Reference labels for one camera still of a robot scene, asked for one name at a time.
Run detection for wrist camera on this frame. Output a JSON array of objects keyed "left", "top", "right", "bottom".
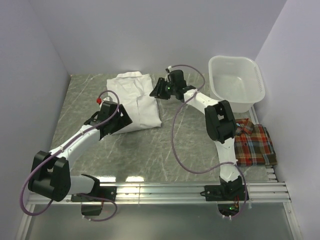
[
  {"left": 165, "top": 65, "right": 173, "bottom": 73},
  {"left": 96, "top": 96, "right": 113, "bottom": 105}
]

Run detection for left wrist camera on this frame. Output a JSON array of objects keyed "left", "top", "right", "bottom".
[{"left": 96, "top": 96, "right": 113, "bottom": 105}]

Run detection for folded plaid shirt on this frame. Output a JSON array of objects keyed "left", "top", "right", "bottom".
[{"left": 234, "top": 118, "right": 278, "bottom": 167}]

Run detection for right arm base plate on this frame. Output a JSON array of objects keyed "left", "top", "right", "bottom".
[{"left": 200, "top": 184, "right": 249, "bottom": 202}]

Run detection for aluminium mounting rail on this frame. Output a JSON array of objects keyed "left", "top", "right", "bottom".
[{"left": 27, "top": 182, "right": 292, "bottom": 205}]

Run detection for white long sleeve shirt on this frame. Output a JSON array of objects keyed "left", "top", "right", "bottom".
[{"left": 106, "top": 71, "right": 162, "bottom": 135}]

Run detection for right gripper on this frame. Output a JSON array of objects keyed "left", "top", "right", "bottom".
[{"left": 149, "top": 78, "right": 177, "bottom": 101}]

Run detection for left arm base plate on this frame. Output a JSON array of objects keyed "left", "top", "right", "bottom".
[{"left": 70, "top": 186, "right": 117, "bottom": 202}]

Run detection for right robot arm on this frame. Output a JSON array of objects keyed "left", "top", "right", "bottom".
[{"left": 150, "top": 69, "right": 246, "bottom": 201}]

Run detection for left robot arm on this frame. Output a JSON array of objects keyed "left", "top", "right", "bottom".
[{"left": 27, "top": 101, "right": 133, "bottom": 202}]

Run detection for white plastic basin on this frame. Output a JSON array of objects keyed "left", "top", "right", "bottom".
[{"left": 208, "top": 55, "right": 266, "bottom": 113}]

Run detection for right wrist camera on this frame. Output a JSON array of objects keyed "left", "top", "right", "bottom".
[{"left": 165, "top": 65, "right": 173, "bottom": 73}]

